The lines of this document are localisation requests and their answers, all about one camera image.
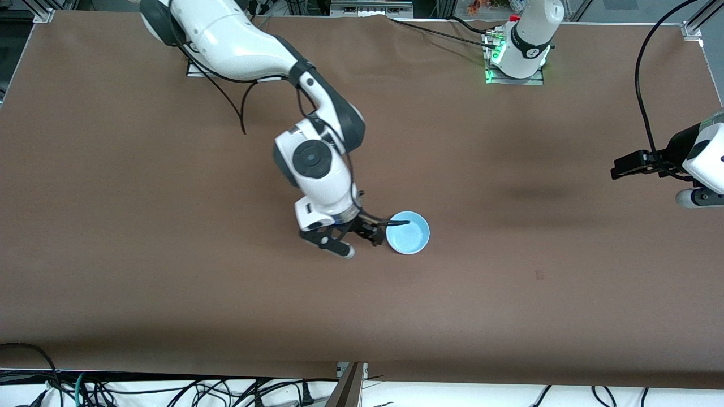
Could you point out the grey power strip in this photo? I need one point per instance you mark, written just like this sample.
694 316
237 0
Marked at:
370 7

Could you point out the brown table cover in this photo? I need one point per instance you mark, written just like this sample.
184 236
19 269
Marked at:
509 311

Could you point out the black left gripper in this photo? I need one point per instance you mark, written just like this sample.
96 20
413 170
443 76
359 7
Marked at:
671 151

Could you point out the aluminium frame corner profile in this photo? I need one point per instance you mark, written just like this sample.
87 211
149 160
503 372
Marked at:
698 22
44 12

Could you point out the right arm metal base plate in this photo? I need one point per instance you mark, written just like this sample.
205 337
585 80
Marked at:
198 71

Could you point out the small orange object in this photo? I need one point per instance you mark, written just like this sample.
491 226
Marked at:
474 7

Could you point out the black power plug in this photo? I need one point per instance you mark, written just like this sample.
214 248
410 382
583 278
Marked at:
306 393

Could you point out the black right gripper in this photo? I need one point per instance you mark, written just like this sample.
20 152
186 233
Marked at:
360 225

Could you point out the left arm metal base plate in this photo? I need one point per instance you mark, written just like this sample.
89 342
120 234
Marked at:
534 81

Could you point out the light blue bowl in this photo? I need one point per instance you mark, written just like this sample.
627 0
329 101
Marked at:
408 233

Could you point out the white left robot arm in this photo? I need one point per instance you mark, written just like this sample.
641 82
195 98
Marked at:
529 34

